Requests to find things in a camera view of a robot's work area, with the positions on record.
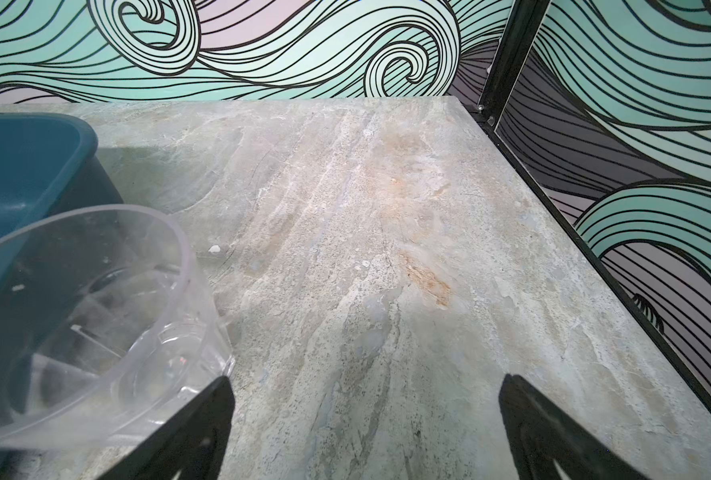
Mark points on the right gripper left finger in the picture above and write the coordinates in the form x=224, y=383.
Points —
x=191, y=445

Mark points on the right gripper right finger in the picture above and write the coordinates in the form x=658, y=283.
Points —
x=546, y=443

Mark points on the teal plastic bin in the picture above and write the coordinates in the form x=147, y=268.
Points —
x=48, y=166

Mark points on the clear plastic cup right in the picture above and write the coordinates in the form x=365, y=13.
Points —
x=108, y=327

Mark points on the black frame post right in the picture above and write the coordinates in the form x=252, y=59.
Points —
x=520, y=32

